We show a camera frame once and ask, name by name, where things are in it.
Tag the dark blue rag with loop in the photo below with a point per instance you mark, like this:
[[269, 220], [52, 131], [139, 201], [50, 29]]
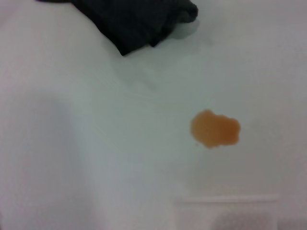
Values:
[[134, 21]]

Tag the white paper cup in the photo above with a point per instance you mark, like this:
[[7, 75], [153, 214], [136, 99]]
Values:
[[227, 215]]

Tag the orange liquid stain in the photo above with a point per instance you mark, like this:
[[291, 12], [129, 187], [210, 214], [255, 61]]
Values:
[[214, 130]]

